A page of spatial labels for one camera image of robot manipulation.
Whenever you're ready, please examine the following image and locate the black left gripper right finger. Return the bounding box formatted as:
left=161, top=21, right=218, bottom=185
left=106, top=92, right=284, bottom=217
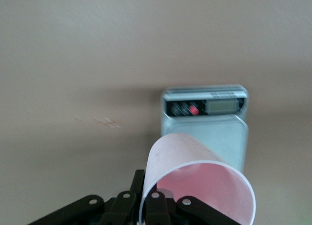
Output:
left=145, top=190, right=242, bottom=225

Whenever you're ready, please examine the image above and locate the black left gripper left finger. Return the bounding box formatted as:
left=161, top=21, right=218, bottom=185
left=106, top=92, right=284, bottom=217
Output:
left=29, top=169, right=145, bottom=225

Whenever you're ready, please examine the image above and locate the pink paper cup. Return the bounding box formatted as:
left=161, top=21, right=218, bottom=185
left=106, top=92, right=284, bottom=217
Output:
left=139, top=132, right=256, bottom=225

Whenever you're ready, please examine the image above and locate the silver digital kitchen scale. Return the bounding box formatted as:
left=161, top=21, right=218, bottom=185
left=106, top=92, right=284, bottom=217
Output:
left=160, top=84, right=250, bottom=173

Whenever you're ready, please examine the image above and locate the brown table cover sheet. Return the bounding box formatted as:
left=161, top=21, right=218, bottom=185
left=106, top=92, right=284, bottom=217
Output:
left=0, top=0, right=312, bottom=225

